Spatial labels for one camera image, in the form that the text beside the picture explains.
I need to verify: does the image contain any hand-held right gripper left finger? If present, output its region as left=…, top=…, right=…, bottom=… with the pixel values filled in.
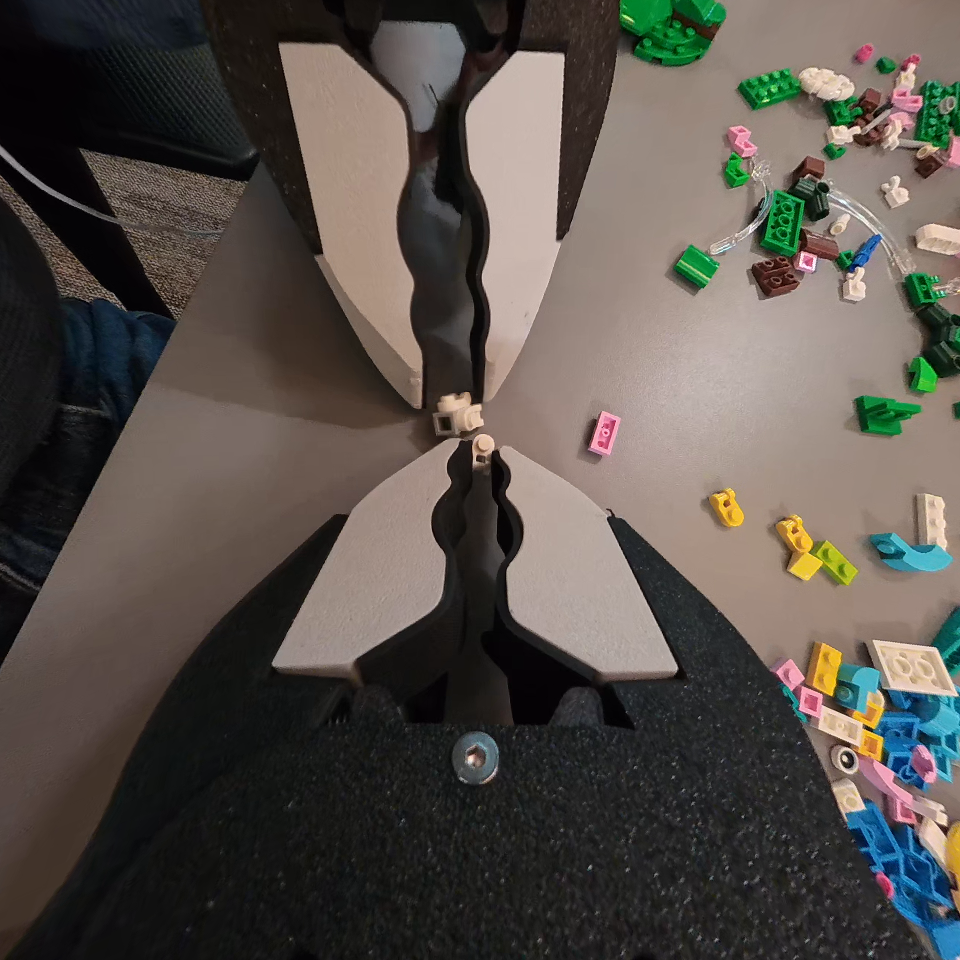
left=270, top=438, right=474, bottom=726

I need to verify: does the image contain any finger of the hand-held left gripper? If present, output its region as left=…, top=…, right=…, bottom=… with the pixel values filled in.
left=277, top=41, right=432, bottom=411
left=450, top=48, right=565, bottom=408

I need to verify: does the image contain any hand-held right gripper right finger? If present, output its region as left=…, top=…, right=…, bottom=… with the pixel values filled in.
left=480, top=445, right=681, bottom=726

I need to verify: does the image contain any white lego piece with hole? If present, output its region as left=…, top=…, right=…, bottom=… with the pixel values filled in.
left=432, top=390, right=483, bottom=438

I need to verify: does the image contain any pile of pastel lego pieces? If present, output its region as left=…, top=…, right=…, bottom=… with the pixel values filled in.
left=708, top=487, right=960, bottom=939

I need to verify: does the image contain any green lego base assembly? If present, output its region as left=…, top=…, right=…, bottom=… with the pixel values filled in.
left=619, top=0, right=729, bottom=69

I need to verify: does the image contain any pile of green brown lego pieces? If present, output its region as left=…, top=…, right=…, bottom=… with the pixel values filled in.
left=671, top=41, right=960, bottom=436

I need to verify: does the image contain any person's leg in jeans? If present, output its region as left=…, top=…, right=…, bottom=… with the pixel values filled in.
left=0, top=296, right=179, bottom=661

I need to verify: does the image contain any thin white cable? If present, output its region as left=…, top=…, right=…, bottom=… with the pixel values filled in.
left=0, top=142, right=222, bottom=241

